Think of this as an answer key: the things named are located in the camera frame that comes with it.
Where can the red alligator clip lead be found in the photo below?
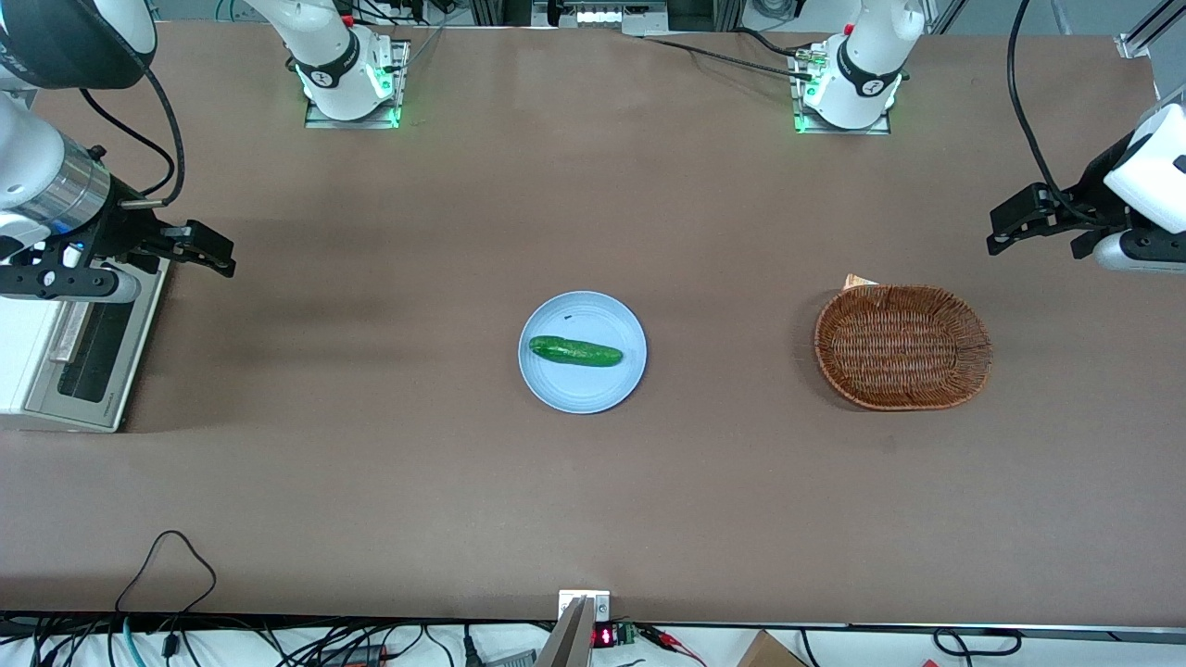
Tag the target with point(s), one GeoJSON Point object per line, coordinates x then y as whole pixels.
{"type": "Point", "coordinates": [672, 641]}

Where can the aluminium frame profile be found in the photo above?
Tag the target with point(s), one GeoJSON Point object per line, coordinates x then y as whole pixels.
{"type": "Point", "coordinates": [1149, 28]}

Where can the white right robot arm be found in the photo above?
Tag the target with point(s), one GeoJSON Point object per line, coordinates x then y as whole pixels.
{"type": "Point", "coordinates": [338, 56]}

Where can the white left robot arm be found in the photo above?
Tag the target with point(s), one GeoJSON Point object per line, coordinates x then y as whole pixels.
{"type": "Point", "coordinates": [866, 65]}

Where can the green cucumber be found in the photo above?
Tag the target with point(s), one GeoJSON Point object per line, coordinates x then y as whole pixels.
{"type": "Point", "coordinates": [574, 351]}

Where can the small tan paper tag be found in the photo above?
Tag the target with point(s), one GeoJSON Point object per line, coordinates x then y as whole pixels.
{"type": "Point", "coordinates": [857, 280]}

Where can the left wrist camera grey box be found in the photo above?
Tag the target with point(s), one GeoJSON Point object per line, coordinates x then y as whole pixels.
{"type": "Point", "coordinates": [1140, 255]}

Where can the light blue round plate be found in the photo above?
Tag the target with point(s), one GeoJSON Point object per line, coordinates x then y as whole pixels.
{"type": "Point", "coordinates": [584, 389]}

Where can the silver glass oven door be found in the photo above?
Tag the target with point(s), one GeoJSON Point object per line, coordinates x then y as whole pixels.
{"type": "Point", "coordinates": [93, 361]}

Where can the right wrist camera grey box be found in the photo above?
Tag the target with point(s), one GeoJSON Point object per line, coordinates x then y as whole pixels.
{"type": "Point", "coordinates": [116, 285]}

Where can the white bracket with aluminium bar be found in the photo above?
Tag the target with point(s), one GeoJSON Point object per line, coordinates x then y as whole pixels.
{"type": "Point", "coordinates": [582, 630]}

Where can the brown cardboard box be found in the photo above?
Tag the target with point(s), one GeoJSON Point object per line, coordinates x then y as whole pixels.
{"type": "Point", "coordinates": [769, 651]}

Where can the white toaster oven body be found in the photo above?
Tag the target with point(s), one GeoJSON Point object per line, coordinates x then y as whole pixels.
{"type": "Point", "coordinates": [23, 352]}

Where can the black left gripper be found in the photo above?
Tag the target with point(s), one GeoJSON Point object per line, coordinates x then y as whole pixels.
{"type": "Point", "coordinates": [1091, 196]}

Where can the red digit display module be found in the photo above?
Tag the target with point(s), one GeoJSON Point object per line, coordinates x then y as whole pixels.
{"type": "Point", "coordinates": [607, 636]}

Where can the brown oval wicker basket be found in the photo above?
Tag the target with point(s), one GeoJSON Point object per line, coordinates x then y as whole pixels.
{"type": "Point", "coordinates": [903, 347]}

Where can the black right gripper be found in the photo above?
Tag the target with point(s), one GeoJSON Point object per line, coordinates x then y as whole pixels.
{"type": "Point", "coordinates": [127, 232]}

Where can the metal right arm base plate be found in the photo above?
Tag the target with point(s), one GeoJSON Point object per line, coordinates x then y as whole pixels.
{"type": "Point", "coordinates": [400, 83]}

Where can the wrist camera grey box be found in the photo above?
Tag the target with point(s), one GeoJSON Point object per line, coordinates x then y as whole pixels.
{"type": "Point", "coordinates": [116, 285]}
{"type": "Point", "coordinates": [1140, 255]}

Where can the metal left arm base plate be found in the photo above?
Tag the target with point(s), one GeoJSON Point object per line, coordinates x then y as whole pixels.
{"type": "Point", "coordinates": [888, 125]}

